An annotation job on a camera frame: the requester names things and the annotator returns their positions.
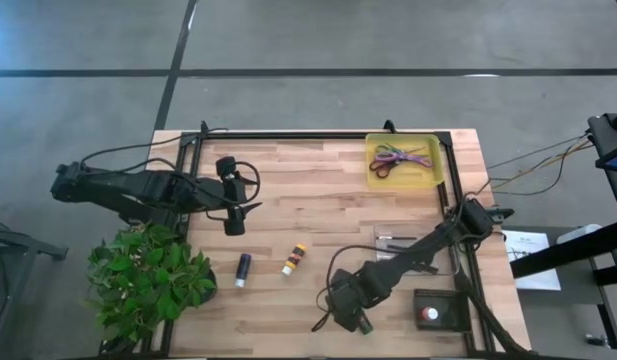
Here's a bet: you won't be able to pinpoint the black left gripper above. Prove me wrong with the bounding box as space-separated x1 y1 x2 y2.
220 177 264 238

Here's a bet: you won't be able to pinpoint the blue paint bottle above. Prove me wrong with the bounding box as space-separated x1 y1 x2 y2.
233 252 253 290

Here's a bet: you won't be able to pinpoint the yellow striped paint bottle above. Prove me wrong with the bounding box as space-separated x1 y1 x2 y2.
280 243 308 277

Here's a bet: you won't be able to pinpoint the red and black scissors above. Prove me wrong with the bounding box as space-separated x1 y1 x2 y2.
368 158 397 180

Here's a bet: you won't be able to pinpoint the green scissors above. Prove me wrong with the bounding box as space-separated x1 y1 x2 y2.
375 143 429 157

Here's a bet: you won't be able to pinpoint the purple scissors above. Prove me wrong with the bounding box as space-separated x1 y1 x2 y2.
372 151 434 170

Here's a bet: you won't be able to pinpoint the clear plastic bin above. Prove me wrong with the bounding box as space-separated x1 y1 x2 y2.
372 222 462 276

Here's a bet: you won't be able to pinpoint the green potted plant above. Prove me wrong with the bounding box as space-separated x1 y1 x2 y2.
79 222 219 357

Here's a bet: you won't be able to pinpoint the yellow plastic bin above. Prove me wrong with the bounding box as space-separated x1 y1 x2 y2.
364 132 446 191

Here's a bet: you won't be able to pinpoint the white paper sheet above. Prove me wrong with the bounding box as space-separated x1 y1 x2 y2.
502 229 563 292

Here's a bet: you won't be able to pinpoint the black table stand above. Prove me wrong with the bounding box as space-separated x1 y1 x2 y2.
0 214 69 360
510 219 617 351

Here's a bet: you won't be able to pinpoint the white container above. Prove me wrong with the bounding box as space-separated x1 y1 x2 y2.
556 223 603 246

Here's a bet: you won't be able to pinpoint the black monitor desk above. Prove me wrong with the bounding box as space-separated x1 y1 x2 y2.
586 108 617 224

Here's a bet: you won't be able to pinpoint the black left camera cable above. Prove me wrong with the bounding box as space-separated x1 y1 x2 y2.
79 127 263 221

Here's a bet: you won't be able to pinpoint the black camera cable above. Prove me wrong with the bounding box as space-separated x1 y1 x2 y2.
79 127 263 221
310 197 469 334

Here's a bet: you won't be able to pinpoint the black right camera cable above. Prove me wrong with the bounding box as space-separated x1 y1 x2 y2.
310 197 469 334

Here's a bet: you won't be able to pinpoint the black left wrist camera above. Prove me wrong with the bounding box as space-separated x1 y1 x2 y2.
214 155 239 181

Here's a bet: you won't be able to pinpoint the yellow and black wire bundle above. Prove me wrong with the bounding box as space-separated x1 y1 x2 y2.
480 130 597 197

